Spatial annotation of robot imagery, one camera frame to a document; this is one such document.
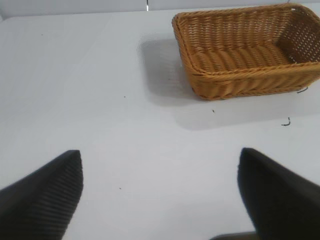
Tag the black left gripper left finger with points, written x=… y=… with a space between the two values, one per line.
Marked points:
x=42 y=200

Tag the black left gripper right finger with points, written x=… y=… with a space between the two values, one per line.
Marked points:
x=280 y=200

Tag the brown woven wicker basket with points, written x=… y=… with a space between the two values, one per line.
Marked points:
x=240 y=75

